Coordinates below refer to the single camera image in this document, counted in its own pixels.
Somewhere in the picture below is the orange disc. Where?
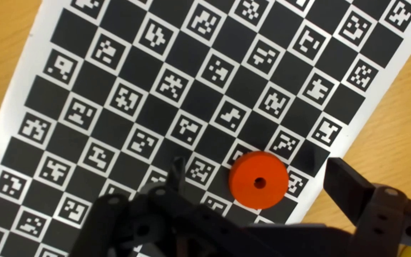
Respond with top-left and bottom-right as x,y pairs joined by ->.
228,151 -> 291,213

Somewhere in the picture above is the black white calibration board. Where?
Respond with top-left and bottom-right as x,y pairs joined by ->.
0,0 -> 411,257

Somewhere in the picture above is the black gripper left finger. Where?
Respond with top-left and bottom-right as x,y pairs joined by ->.
67,155 -> 283,257

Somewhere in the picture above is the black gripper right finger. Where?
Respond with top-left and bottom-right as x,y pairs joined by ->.
321,155 -> 411,257

